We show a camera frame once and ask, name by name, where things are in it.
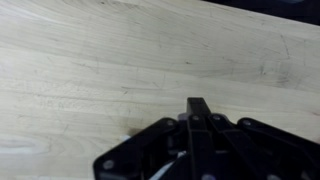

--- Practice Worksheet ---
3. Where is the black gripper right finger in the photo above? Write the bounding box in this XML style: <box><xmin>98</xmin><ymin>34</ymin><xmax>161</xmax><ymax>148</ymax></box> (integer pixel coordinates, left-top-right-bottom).
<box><xmin>209</xmin><ymin>114</ymin><xmax>320</xmax><ymax>180</ymax></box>

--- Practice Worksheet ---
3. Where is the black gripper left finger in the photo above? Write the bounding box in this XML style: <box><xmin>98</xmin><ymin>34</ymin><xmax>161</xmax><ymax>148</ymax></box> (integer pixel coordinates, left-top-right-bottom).
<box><xmin>93</xmin><ymin>97</ymin><xmax>214</xmax><ymax>180</ymax></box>

